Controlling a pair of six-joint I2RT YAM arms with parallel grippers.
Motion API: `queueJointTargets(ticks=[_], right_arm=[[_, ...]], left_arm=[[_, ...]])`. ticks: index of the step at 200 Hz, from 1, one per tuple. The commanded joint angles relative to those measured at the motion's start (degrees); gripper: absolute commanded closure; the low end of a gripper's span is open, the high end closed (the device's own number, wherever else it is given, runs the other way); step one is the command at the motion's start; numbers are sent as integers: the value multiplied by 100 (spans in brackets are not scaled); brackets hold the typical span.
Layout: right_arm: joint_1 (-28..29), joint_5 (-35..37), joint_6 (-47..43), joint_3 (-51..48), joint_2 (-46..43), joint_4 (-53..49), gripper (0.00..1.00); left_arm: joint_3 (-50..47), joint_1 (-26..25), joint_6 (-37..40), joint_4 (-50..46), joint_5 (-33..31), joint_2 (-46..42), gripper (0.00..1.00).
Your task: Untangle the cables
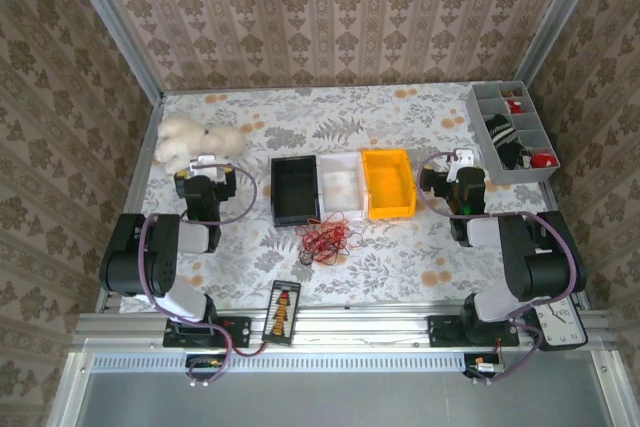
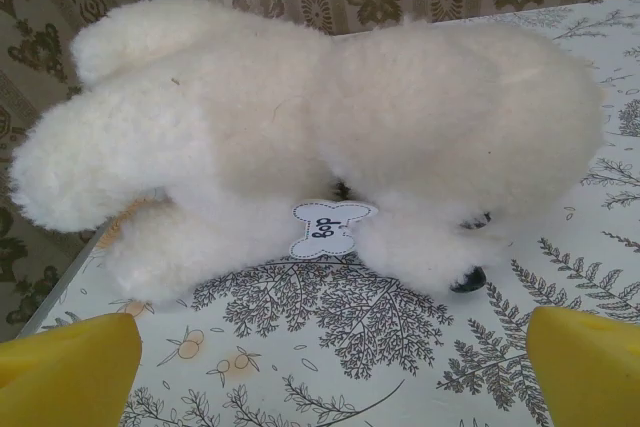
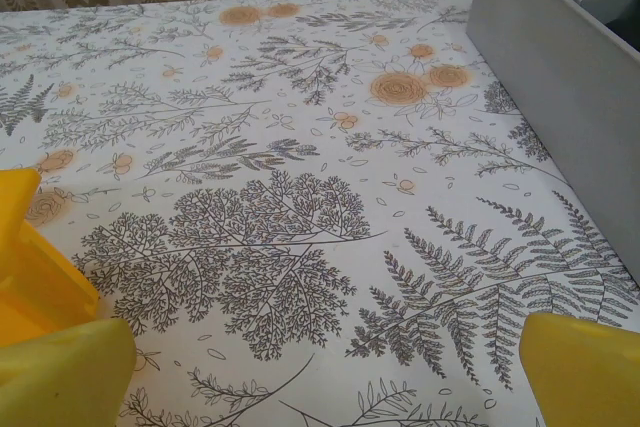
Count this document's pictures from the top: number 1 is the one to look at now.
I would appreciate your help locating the black plastic bin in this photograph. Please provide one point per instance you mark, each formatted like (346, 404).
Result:
(295, 192)

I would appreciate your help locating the yellow plastic bin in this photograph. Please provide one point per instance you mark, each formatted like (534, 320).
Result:
(390, 182)

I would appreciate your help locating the white plastic bin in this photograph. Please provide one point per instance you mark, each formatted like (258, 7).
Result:
(342, 187)

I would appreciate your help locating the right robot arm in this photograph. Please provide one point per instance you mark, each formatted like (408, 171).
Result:
(530, 267)

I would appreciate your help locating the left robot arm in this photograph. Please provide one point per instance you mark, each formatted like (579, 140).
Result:
(135, 257)

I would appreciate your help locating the white plush toy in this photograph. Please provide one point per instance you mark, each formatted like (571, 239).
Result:
(200, 142)

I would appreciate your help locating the black white striped sock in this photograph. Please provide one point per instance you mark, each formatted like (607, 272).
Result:
(502, 137)

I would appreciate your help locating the grey organizer tray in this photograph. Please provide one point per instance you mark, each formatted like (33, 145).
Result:
(537, 174)

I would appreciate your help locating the red fabric item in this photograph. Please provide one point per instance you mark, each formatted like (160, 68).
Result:
(544, 160)

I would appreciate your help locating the small brown item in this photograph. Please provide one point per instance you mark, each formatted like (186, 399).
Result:
(510, 93)

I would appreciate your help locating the black board with orange connectors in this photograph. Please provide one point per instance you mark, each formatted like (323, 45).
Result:
(281, 314)

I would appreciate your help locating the black white analog clock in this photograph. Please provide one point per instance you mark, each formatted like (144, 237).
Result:
(562, 329)

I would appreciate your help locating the black power connector box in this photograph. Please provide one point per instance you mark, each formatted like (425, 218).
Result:
(205, 363)
(482, 364)

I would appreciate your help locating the grey metal shelf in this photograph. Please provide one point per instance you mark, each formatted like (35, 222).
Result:
(325, 402)

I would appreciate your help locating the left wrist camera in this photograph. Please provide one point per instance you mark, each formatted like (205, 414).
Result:
(206, 161)

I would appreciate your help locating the aluminium side rail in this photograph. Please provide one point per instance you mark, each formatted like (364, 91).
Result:
(132, 197)
(550, 192)

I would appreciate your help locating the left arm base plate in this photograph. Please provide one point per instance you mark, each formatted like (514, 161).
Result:
(237, 332)

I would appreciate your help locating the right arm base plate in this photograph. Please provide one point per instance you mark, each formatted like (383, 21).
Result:
(445, 332)

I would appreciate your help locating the aluminium frame post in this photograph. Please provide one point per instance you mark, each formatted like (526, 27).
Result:
(122, 32)
(560, 12)

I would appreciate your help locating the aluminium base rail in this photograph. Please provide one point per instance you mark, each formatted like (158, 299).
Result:
(350, 327)

